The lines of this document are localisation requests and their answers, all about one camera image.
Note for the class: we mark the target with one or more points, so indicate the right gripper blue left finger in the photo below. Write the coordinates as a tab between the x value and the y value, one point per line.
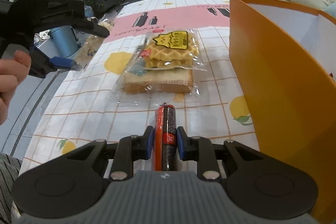
128	150

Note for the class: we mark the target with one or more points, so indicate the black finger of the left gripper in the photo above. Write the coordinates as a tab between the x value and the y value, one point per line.
90	26

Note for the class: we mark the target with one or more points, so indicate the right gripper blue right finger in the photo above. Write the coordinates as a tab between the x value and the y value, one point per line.
200	150

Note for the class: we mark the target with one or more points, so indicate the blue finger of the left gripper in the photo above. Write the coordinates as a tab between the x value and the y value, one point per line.
64	63

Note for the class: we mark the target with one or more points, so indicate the clear cracker packet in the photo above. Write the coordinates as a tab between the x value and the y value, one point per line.
92	43

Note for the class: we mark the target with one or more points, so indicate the red black sausage stick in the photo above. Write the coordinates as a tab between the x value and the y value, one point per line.
165	139

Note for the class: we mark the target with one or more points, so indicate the sliced bread pack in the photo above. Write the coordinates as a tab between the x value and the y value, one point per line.
134	80

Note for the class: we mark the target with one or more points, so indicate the yellow waffle snack pack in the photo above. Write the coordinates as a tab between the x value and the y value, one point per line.
170	49

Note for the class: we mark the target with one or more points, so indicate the orange white cardboard box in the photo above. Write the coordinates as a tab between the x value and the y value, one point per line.
283	54

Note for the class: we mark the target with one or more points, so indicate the person's left hand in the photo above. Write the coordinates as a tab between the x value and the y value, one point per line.
13	72

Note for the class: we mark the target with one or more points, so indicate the blue round bin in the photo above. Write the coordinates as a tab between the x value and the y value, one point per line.
65	40

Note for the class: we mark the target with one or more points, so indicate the pink white lemon tablecloth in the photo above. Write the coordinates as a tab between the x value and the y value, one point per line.
88	105

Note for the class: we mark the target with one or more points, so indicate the light blue cushion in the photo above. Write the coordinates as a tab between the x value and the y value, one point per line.
331	10

